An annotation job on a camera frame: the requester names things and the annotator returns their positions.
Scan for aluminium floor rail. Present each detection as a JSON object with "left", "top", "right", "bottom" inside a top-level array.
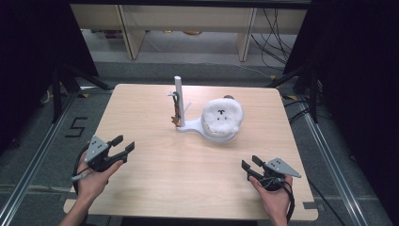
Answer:
[
  {"left": 297, "top": 100, "right": 369, "bottom": 226},
  {"left": 0, "top": 90, "right": 79, "bottom": 226}
]

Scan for white jewelry stand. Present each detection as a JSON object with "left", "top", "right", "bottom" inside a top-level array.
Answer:
[{"left": 167, "top": 75, "right": 241, "bottom": 144}]

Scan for black curtain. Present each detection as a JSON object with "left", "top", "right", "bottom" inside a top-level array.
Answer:
[
  {"left": 0, "top": 0, "right": 99, "bottom": 154},
  {"left": 283, "top": 0, "right": 399, "bottom": 220}
]

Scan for white bowl with silver rim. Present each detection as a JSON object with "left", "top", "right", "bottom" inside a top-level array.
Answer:
[{"left": 201, "top": 121, "right": 241, "bottom": 139}]

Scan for hanging black cables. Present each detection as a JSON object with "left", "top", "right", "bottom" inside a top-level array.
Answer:
[{"left": 249, "top": 8, "right": 297, "bottom": 72}]

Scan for light wooden desk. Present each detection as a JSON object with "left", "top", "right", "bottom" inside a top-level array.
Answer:
[{"left": 69, "top": 3, "right": 309, "bottom": 62}]

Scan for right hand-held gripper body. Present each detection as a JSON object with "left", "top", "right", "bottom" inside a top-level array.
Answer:
[{"left": 260, "top": 157, "right": 302, "bottom": 192}]

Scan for white fluffy pouch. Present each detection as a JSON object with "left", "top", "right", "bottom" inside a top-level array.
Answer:
[{"left": 201, "top": 98, "right": 245, "bottom": 137}]

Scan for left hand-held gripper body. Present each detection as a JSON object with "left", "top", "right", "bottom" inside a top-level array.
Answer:
[{"left": 83, "top": 135, "right": 126, "bottom": 173}]

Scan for black metal stand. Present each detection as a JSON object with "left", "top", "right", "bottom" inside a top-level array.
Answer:
[
  {"left": 266, "top": 64, "right": 320, "bottom": 124},
  {"left": 51, "top": 64, "right": 114, "bottom": 124}
]

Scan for person's right hand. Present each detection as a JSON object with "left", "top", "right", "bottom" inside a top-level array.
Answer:
[{"left": 248, "top": 175, "right": 295, "bottom": 220}]

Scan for right hand-held gripper cable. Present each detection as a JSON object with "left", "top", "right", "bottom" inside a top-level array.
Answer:
[{"left": 281, "top": 180, "right": 296, "bottom": 224}]

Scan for brown green keychain lanyard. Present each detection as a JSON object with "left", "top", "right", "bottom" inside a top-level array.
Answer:
[{"left": 170, "top": 92, "right": 184, "bottom": 128}]

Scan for hand-held gripper cable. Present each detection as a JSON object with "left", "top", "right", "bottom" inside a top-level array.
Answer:
[
  {"left": 71, "top": 147, "right": 95, "bottom": 189},
  {"left": 281, "top": 180, "right": 296, "bottom": 224}
]

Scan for left hand-held gripper cable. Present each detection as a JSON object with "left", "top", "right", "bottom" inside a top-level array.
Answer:
[{"left": 71, "top": 147, "right": 95, "bottom": 189}]

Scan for person's left hand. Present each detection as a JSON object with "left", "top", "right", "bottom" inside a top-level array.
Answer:
[{"left": 75, "top": 152, "right": 124, "bottom": 202}]

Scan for white floor cable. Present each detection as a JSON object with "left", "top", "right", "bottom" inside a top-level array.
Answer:
[{"left": 231, "top": 62, "right": 275, "bottom": 79}]

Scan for black floor cables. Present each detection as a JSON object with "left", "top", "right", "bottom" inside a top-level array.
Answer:
[{"left": 283, "top": 98, "right": 316, "bottom": 125}]

